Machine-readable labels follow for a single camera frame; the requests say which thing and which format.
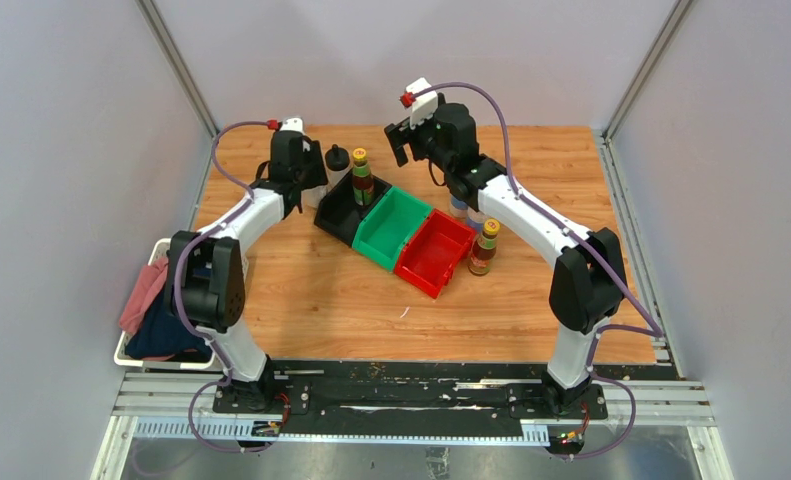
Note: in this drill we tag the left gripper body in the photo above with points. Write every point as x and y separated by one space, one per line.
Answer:
311 173

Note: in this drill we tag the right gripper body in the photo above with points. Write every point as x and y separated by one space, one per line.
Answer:
423 142

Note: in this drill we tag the squeeze bottle black cap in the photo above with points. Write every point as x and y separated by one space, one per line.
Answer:
312 197
337 162

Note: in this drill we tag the green label sauce bottle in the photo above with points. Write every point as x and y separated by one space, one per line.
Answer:
362 178

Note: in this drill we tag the red label sauce bottle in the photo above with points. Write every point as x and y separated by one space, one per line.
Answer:
484 248

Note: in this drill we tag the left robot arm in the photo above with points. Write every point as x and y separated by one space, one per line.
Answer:
205 287

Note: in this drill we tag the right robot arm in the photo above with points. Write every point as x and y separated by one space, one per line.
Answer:
588 268

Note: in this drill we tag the black storage bin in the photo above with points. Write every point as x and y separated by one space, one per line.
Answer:
340 216

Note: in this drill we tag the blue spice jar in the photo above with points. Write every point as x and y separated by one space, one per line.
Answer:
458 209

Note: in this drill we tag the green storage bin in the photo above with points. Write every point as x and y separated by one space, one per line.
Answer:
389 226

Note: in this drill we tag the white spice jar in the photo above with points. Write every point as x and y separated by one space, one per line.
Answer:
475 220

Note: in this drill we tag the red storage bin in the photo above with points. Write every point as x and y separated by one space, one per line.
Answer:
428 260

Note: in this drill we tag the white laundry basket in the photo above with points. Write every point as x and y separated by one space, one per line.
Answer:
120 358

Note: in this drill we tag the pink cloth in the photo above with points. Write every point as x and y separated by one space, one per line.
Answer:
149 283

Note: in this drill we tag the navy cloth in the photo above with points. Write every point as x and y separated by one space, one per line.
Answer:
158 334

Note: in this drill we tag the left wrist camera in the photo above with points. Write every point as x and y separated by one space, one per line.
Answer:
294 124

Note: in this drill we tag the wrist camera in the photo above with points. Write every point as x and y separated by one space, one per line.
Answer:
294 124
421 102

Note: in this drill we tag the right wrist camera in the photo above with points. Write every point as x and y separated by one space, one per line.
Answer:
421 102

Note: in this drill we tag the left corner aluminium post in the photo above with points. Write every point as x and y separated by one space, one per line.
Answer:
173 55

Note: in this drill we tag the corner aluminium post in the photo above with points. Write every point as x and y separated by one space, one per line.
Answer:
657 49
173 55

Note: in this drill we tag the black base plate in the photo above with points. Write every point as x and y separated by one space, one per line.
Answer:
413 399

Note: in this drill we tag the aluminium frame rail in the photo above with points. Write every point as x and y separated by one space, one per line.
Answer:
172 409

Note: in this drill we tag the right corner aluminium post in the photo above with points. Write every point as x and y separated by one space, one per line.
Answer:
657 49

